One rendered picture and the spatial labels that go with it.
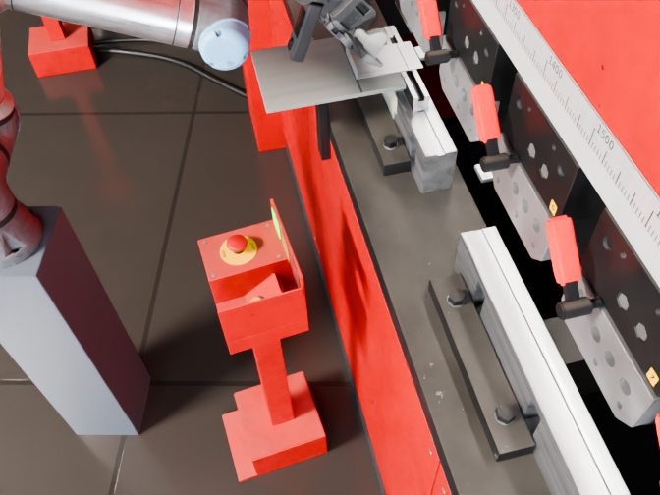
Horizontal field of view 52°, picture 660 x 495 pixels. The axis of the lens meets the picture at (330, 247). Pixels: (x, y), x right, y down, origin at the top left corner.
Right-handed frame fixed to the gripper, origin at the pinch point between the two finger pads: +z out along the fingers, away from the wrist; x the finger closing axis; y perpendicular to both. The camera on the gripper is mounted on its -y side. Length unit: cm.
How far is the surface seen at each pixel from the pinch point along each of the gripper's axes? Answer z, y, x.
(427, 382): 6, -15, -61
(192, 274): 46, -103, 35
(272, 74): -10.7, -15.6, 1.4
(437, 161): 8.6, 0.2, -24.3
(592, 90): -29, 27, -62
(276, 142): 68, -72, 86
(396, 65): 4.1, 2.4, -2.5
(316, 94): -6.3, -10.3, -6.6
